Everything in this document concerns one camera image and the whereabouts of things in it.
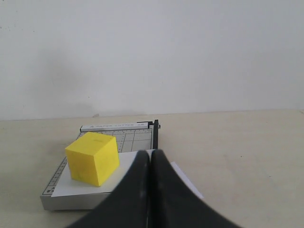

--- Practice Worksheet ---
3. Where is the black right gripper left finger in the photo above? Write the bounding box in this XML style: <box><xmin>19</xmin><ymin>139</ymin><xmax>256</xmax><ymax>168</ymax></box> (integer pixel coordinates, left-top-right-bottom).
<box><xmin>69</xmin><ymin>151</ymin><xmax>150</xmax><ymax>228</ymax></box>

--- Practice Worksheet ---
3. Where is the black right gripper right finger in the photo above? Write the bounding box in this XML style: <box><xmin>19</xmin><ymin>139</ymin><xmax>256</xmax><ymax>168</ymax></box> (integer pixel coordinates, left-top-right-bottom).
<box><xmin>149</xmin><ymin>150</ymin><xmax>240</xmax><ymax>228</ymax></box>

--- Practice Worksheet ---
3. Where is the yellow foam cube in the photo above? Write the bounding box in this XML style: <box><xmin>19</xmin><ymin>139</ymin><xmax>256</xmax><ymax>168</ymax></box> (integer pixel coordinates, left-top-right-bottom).
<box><xmin>65</xmin><ymin>132</ymin><xmax>120</xmax><ymax>187</ymax></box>

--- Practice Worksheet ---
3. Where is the white paper sheet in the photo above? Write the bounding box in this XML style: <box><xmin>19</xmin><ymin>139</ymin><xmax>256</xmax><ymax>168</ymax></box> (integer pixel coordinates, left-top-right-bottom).
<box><xmin>51</xmin><ymin>149</ymin><xmax>204</xmax><ymax>199</ymax></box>

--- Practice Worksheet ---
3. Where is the black cutter blade arm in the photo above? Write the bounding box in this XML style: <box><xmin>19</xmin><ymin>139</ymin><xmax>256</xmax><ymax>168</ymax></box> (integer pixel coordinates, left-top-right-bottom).
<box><xmin>149</xmin><ymin>119</ymin><xmax>160</xmax><ymax>149</ymax></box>

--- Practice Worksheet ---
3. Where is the grey paper cutter base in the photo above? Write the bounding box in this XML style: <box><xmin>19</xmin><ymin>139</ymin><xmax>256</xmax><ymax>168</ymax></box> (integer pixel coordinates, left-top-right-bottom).
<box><xmin>40</xmin><ymin>121</ymin><xmax>154</xmax><ymax>211</ymax></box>

